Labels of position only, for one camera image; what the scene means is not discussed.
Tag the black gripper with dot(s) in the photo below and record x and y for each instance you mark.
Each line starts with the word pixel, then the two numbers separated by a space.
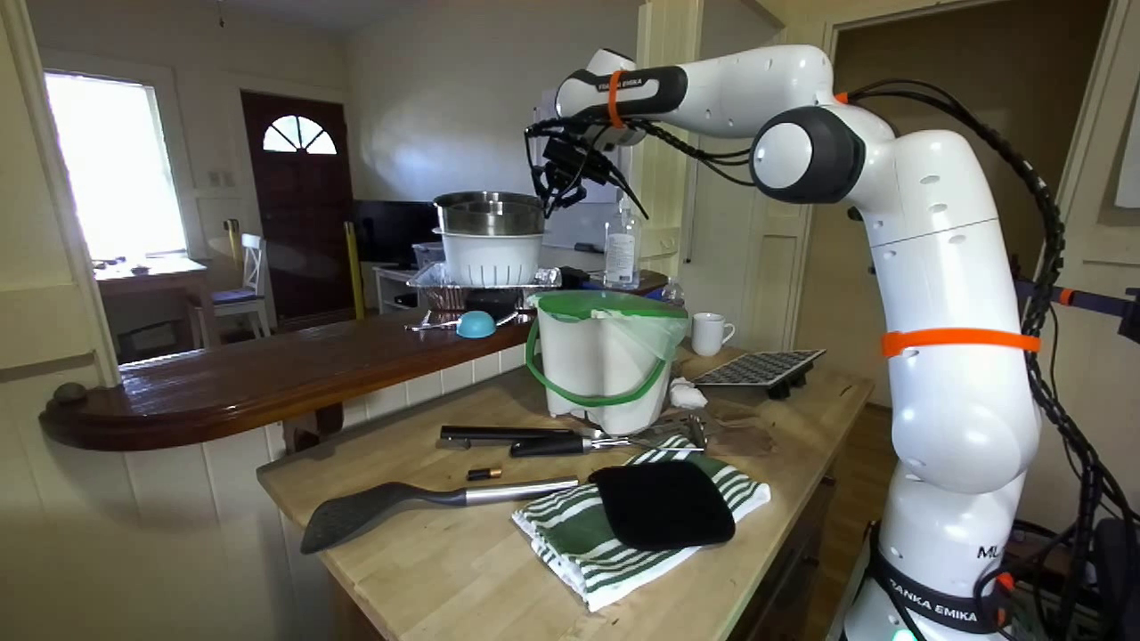
pixel 580 145

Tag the large silver metal bowl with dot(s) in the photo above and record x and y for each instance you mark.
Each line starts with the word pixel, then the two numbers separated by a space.
pixel 490 214

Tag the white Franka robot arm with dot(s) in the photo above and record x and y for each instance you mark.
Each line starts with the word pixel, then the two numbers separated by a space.
pixel 949 235

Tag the white plastic colander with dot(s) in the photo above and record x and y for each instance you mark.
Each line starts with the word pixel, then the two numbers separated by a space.
pixel 493 257

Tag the aluminium foil tray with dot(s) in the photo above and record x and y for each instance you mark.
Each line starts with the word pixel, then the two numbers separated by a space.
pixel 522 287

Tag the white bin with green lid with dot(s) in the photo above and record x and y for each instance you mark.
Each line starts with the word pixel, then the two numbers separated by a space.
pixel 599 359

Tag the black box appliance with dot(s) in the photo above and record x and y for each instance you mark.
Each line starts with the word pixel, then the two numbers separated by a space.
pixel 398 234

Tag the silver metal spoon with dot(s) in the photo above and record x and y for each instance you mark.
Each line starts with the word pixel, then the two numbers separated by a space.
pixel 429 327

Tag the white ceramic mug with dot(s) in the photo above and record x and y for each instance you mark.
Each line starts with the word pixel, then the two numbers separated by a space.
pixel 712 336

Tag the yellow stick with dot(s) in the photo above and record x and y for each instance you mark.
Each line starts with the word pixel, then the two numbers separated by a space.
pixel 354 271

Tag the crumpled white tissue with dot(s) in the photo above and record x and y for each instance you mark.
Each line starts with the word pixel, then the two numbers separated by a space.
pixel 686 395

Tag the flat black knife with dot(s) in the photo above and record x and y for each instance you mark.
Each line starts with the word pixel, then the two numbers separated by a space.
pixel 487 436

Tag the dark wooden door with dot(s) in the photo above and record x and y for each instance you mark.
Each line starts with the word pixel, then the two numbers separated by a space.
pixel 297 214

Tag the small black brass piece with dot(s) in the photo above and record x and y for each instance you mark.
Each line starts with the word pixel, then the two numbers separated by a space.
pixel 483 476

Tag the black cloth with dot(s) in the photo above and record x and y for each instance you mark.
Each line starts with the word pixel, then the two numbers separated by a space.
pixel 661 503

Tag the green white striped towel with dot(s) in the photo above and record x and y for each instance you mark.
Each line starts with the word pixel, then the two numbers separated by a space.
pixel 556 539

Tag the wooden chair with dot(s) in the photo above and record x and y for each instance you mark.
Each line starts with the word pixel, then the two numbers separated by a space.
pixel 234 304

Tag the brown wooden bar counter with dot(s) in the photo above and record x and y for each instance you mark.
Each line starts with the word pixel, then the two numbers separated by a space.
pixel 236 385

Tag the bright window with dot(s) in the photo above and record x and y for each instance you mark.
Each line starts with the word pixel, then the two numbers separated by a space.
pixel 119 171

